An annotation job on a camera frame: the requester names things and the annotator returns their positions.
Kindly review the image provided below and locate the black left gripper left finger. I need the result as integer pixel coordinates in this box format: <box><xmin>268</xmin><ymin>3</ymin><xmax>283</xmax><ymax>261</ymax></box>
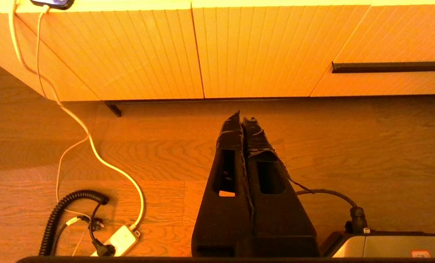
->
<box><xmin>191</xmin><ymin>111</ymin><xmax>254</xmax><ymax>257</ymax></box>

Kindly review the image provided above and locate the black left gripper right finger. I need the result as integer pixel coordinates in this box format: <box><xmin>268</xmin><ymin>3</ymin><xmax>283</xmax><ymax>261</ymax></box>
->
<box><xmin>242</xmin><ymin>117</ymin><xmax>318</xmax><ymax>238</ymax></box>

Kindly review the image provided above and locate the white cabinet drawer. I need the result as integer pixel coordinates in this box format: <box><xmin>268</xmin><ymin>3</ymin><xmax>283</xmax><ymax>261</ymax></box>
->
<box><xmin>190</xmin><ymin>1</ymin><xmax>435</xmax><ymax>98</ymax></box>

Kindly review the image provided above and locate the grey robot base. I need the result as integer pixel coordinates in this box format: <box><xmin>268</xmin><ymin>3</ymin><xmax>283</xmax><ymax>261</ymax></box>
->
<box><xmin>321</xmin><ymin>229</ymin><xmax>435</xmax><ymax>258</ymax></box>

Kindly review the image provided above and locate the white low cabinet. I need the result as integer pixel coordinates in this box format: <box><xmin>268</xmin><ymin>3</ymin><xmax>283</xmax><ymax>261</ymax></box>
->
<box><xmin>0</xmin><ymin>0</ymin><xmax>435</xmax><ymax>101</ymax></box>

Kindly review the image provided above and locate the white power strip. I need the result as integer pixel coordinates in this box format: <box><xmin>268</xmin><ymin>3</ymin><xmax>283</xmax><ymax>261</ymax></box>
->
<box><xmin>90</xmin><ymin>225</ymin><xmax>140</xmax><ymax>257</ymax></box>

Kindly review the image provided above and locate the white ribbed cabinet front panel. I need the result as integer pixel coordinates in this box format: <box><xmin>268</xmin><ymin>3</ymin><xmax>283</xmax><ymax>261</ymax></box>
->
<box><xmin>0</xmin><ymin>11</ymin><xmax>101</xmax><ymax>101</ymax></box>
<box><xmin>13</xmin><ymin>8</ymin><xmax>204</xmax><ymax>101</ymax></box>

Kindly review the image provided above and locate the black smartphone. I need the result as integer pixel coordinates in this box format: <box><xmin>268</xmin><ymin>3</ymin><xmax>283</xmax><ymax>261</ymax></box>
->
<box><xmin>29</xmin><ymin>0</ymin><xmax>73</xmax><ymax>9</ymax></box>

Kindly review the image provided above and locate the black cable with connector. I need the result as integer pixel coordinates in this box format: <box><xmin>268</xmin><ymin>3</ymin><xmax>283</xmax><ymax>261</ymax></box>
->
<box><xmin>296</xmin><ymin>189</ymin><xmax>368</xmax><ymax>234</ymax></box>

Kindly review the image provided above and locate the thick white cable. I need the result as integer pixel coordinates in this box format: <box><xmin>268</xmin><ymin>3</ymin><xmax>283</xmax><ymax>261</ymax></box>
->
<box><xmin>6</xmin><ymin>0</ymin><xmax>145</xmax><ymax>230</ymax></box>

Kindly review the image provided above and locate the black plug with cable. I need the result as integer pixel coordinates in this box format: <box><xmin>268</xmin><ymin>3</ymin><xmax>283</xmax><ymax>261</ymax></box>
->
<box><xmin>88</xmin><ymin>203</ymin><xmax>115</xmax><ymax>257</ymax></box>

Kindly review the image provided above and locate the black coiled cable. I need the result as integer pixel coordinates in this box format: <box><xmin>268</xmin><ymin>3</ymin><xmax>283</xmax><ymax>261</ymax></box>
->
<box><xmin>38</xmin><ymin>189</ymin><xmax>110</xmax><ymax>256</ymax></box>

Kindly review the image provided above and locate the thin white cable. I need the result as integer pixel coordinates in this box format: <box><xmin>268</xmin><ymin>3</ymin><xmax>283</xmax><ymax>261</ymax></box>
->
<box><xmin>34</xmin><ymin>4</ymin><xmax>91</xmax><ymax>256</ymax></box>

